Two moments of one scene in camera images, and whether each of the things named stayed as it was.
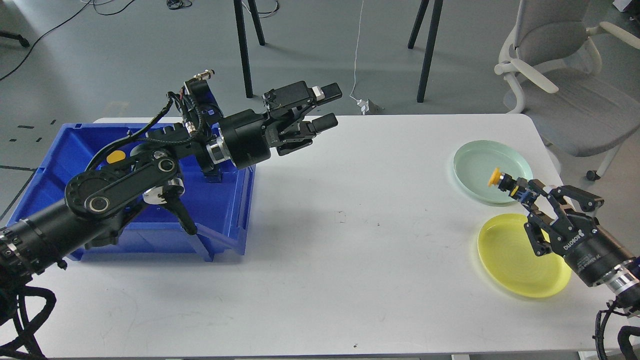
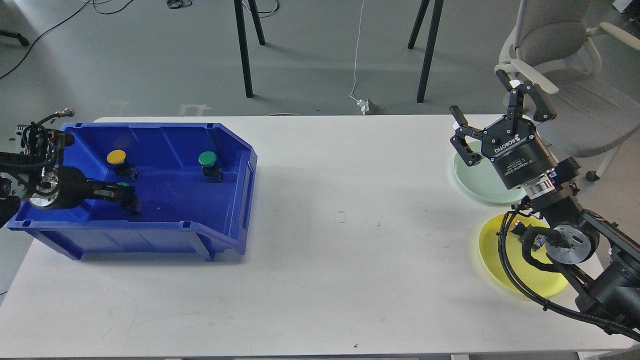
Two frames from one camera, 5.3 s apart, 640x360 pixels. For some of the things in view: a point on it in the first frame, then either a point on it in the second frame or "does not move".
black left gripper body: x=246 y=137 -> x=65 y=187
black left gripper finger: x=327 y=93 -> x=128 y=199
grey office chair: x=551 y=62 does not move
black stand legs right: x=437 y=9 does not move
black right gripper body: x=590 y=250 -> x=519 y=154
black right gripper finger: x=527 y=198 -> x=463 y=127
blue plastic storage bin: x=157 y=230 does not move
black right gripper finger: x=588 y=201 -> x=545 y=111
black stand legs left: x=241 y=31 does not move
